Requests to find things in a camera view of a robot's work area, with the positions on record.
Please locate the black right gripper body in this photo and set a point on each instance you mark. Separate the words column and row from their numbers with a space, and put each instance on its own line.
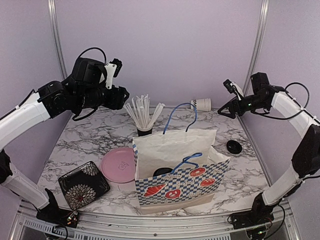
column 255, row 104

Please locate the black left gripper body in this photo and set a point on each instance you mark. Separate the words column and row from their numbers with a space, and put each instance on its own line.
column 91, row 97

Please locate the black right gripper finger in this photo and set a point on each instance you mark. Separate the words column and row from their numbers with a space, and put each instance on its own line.
column 231, row 115
column 228, row 108

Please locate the stack of white paper cups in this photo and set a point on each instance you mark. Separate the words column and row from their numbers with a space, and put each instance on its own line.
column 204, row 104

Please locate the stack of black lids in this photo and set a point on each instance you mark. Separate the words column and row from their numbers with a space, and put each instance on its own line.
column 234, row 147

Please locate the blue checkered paper bag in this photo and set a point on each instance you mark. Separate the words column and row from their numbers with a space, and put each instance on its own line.
column 197, row 169

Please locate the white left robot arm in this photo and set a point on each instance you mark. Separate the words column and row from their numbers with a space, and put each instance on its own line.
column 40, row 105

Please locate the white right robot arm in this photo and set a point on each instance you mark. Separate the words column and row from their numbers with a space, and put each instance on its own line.
column 304, row 151

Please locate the bundle of wrapped white straws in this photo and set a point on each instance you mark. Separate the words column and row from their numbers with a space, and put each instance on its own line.
column 139, row 110

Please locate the black cup holding straws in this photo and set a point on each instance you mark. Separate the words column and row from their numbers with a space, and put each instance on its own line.
column 144, row 131

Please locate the pink round plate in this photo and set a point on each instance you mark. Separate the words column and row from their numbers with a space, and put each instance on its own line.
column 119, row 165

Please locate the black floral square plate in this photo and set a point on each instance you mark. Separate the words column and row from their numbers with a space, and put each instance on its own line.
column 83, row 185

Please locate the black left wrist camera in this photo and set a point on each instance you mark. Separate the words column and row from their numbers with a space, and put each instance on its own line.
column 93, row 73

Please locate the right aluminium frame post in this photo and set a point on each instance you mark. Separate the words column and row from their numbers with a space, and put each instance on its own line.
column 259, row 37

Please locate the aluminium frame post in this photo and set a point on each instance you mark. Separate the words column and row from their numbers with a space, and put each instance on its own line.
column 56, row 36
column 259, row 37

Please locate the left aluminium frame post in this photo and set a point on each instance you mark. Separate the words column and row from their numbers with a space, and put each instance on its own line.
column 56, row 36

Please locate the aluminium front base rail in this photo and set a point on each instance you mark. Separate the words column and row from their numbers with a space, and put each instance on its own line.
column 99, row 226

